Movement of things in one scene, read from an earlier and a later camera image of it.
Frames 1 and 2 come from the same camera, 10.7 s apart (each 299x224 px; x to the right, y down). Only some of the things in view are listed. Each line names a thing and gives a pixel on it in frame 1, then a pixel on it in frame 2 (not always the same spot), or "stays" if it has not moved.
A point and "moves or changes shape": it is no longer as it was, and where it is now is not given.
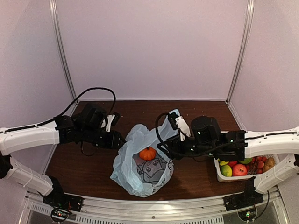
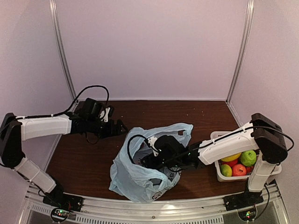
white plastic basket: x=224 y=178 stays
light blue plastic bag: x=140 y=165 moves or changes shape
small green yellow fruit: x=226 y=170 stays
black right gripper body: x=212 y=153 → x=170 y=162
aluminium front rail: x=209 y=211 stays
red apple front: x=239 y=170 stays
